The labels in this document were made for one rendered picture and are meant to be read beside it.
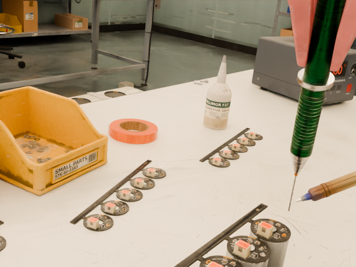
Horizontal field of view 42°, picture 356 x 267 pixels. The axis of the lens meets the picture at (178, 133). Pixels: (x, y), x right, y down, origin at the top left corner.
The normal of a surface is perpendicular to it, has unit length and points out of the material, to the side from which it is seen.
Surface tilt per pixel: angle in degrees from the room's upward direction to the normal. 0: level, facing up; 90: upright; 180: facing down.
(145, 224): 0
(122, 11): 90
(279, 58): 90
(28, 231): 0
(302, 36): 129
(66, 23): 89
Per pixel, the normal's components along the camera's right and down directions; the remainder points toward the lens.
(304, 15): -0.32, 0.82
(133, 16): 0.76, 0.30
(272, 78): -0.79, 0.14
